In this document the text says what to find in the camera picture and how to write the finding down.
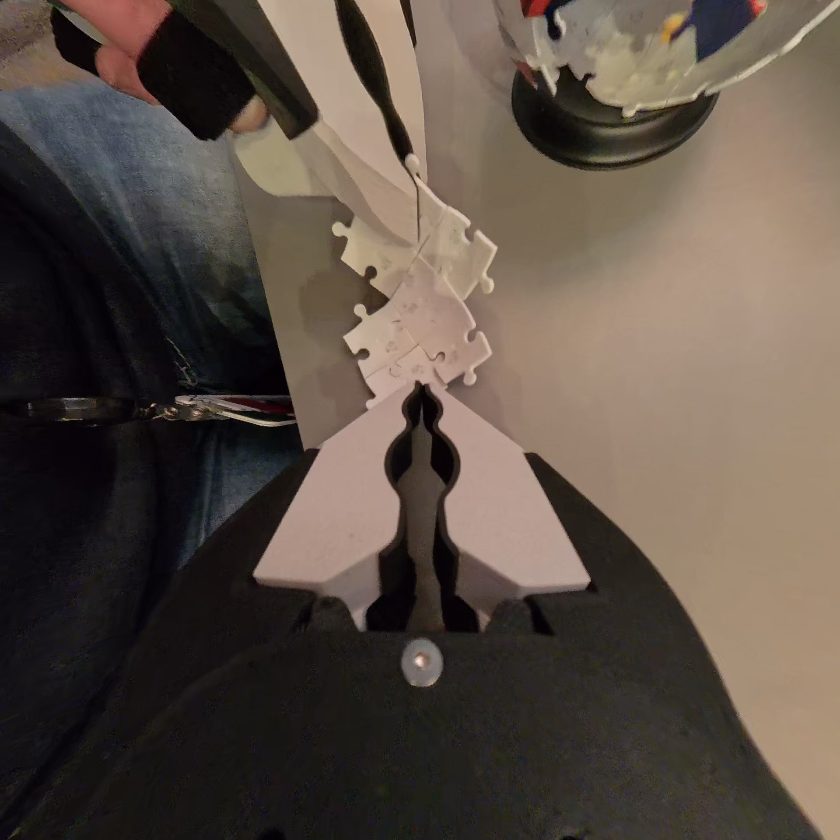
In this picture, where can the person's left hand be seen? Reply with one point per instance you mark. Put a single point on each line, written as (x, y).
(124, 52)

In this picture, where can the person's leg in blue jeans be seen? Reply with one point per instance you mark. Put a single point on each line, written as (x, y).
(164, 262)

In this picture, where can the joined white puzzle pieces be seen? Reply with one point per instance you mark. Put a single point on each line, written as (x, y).
(420, 289)

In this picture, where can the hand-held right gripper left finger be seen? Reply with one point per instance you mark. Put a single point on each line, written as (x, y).
(334, 518)

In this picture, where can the colourful puzzle ball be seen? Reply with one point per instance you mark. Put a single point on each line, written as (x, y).
(656, 46)

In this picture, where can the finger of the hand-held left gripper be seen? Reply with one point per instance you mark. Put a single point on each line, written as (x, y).
(341, 118)
(415, 79)

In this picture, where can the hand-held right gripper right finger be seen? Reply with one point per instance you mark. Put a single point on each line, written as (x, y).
(512, 518)

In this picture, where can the black ball stand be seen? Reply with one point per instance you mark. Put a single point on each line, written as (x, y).
(590, 138)

